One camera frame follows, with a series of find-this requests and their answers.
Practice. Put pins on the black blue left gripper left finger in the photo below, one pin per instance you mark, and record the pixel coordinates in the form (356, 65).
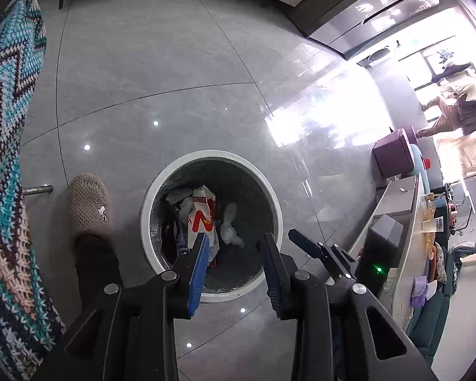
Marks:
(129, 333)

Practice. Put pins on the grey double door refrigerator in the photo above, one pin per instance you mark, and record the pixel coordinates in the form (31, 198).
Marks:
(347, 26)

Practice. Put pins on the beige knitted slipper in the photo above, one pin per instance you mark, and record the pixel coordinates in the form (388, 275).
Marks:
(90, 206)

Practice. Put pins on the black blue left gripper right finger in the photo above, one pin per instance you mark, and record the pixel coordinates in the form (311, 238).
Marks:
(342, 331)

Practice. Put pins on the white round trash bin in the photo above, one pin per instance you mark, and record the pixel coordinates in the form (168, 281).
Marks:
(227, 199)

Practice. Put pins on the zigzag knitted table cloth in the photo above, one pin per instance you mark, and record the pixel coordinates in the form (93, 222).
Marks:
(30, 325)

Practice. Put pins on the person in beige clothes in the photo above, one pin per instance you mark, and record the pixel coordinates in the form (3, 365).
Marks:
(456, 102)

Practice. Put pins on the clear plastic bag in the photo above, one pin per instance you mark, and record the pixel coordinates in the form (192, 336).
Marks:
(228, 232)

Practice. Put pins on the purple cube stool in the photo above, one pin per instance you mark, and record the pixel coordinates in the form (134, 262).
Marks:
(393, 154)

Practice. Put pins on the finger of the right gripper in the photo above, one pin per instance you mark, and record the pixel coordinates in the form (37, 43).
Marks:
(337, 262)

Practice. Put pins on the white coffee table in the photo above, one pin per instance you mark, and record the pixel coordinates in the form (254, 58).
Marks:
(403, 200)

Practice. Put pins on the red white paper bag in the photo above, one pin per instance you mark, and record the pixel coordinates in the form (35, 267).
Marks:
(202, 219)

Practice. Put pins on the white blue milk powder bag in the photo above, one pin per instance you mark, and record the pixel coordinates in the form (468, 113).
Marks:
(178, 238)

